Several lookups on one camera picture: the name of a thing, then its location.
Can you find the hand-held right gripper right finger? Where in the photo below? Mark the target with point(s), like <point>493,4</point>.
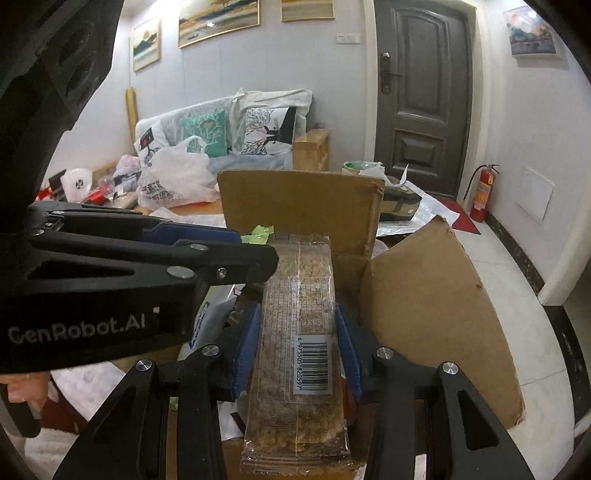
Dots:
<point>348,350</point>

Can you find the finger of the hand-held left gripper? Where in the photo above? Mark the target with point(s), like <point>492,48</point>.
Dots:
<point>198,234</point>
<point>221,267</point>

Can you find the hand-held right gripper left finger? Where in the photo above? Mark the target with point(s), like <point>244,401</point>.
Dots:
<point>247,350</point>

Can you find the clear cereal bar packet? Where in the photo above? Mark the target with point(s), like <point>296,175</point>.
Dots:
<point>300,360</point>

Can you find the brown cardboard box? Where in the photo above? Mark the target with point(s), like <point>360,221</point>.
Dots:
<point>429,323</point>

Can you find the person's left hand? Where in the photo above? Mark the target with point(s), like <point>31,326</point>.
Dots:
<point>25,390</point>

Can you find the green snack packet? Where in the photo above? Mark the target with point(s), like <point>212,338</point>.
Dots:
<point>258,234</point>

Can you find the white plastic bag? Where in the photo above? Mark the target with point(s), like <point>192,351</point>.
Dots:
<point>178,177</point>

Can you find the pink plastic bag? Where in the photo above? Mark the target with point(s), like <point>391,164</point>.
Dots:
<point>127,168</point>

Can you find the teal cushion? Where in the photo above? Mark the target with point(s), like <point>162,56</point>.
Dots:
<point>203,131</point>

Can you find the white black red print cushion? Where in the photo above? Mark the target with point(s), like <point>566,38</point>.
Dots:
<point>150,143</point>

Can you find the red lid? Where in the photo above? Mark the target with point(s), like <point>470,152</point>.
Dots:
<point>94,198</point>

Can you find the white tree print cushion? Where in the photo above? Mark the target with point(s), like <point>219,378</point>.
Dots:
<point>263,131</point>

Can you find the wooden roll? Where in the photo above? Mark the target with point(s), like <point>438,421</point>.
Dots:
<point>132,120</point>

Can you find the wooden side table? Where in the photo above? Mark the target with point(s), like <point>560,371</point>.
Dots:
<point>312,150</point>

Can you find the white covered sofa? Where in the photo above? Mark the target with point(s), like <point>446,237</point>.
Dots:
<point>277,99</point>

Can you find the dark plastic-wrapped container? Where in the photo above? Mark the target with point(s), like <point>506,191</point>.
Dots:
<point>401,203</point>

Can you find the green white bowl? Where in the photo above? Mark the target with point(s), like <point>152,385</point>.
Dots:
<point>358,167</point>

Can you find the small framed landscape painting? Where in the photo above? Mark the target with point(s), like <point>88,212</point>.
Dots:
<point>146,45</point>

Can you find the red fire extinguisher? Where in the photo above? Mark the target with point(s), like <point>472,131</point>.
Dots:
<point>482,196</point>

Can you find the wide framed landscape painting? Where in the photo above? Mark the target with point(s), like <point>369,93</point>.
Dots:
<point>219,21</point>

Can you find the framed golden hill painting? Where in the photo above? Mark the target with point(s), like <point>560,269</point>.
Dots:
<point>307,10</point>

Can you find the dark brown door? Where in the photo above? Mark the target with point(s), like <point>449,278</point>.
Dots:
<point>422,97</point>

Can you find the white wall panel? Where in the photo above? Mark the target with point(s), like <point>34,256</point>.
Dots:
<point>535,194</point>

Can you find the white light switch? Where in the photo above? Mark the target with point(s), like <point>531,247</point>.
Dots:
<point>347,38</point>

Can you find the wall poster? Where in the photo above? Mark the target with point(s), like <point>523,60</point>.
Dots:
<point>533,32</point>

